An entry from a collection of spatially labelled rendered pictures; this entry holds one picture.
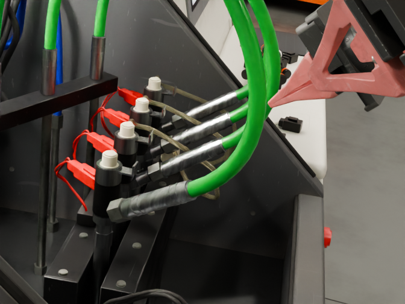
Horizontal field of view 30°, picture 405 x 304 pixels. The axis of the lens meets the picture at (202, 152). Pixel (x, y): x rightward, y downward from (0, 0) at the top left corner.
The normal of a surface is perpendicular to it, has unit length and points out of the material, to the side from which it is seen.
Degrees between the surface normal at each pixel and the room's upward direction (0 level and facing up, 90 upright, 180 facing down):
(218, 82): 90
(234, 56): 0
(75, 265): 0
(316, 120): 0
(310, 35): 90
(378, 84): 118
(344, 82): 110
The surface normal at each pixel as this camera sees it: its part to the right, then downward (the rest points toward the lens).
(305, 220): 0.13, -0.90
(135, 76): -0.14, 0.41
